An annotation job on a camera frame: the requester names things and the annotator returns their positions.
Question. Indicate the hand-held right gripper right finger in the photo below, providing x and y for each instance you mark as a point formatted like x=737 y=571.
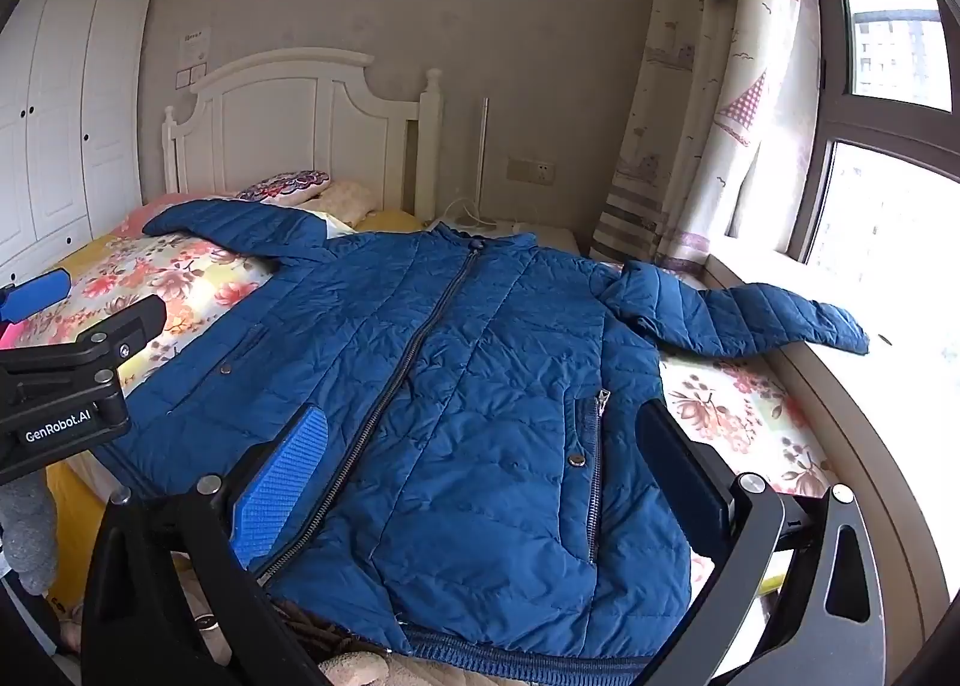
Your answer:
x=686 y=498

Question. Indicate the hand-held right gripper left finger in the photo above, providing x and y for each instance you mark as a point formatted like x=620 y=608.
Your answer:
x=285 y=483

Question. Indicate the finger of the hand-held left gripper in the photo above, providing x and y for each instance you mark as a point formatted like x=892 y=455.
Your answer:
x=120 y=330
x=37 y=292

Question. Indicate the blue quilted jacket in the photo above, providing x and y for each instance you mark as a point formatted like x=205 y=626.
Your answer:
x=487 y=371

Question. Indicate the person's left forearm grey sleeve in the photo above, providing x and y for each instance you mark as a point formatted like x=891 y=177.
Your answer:
x=26 y=536

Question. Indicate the floral blanket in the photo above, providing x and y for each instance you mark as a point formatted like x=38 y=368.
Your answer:
x=187 y=273

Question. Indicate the white wardrobe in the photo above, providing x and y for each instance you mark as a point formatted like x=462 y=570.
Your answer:
x=67 y=116

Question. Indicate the purple patterned pillow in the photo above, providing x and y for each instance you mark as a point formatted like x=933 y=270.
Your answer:
x=289 y=185

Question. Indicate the beige windowsill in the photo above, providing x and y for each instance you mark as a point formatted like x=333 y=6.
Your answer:
x=900 y=431

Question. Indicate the cream pillow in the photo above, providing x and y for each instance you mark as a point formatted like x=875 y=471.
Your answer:
x=346 y=197

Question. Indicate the white wooden headboard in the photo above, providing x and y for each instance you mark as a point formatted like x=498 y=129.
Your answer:
x=300 y=123

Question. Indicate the white nightstand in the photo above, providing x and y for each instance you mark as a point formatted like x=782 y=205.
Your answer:
x=547 y=240

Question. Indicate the white upright rod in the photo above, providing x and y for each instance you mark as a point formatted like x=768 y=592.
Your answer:
x=482 y=153

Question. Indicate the printed cream curtain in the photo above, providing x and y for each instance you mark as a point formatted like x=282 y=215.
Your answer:
x=697 y=93

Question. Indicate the wall switch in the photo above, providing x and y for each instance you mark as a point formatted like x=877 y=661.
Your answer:
x=189 y=77

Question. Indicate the wall socket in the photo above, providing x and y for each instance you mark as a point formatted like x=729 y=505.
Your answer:
x=531 y=170

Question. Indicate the dark window frame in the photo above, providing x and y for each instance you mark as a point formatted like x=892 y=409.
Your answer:
x=821 y=56

